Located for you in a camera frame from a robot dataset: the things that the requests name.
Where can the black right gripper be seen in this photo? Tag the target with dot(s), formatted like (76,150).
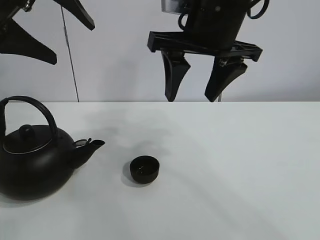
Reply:
(207,27)

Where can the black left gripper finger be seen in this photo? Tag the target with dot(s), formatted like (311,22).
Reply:
(14,40)
(76,9)

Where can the small black teacup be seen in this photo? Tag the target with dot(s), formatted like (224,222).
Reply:
(144,169)

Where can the black cast iron teapot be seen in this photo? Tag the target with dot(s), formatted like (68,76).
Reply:
(37,160)

